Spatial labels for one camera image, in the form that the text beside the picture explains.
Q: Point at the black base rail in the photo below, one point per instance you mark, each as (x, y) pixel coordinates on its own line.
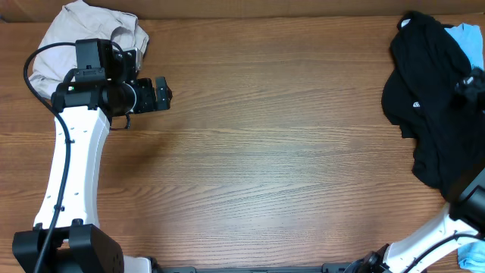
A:
(325, 268)

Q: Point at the light blue printed t-shirt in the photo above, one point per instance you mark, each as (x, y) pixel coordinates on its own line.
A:
(470, 40)

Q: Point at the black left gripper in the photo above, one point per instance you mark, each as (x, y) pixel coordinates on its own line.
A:
(148, 102)

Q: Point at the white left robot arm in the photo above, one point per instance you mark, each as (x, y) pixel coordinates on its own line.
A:
(66, 236)

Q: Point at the black garment in pile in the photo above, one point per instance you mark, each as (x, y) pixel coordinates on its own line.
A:
(420, 98)

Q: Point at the beige folded trousers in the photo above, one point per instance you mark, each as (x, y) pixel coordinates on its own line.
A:
(77, 21)

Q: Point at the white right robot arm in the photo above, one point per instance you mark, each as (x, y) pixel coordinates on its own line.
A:
(460, 222)

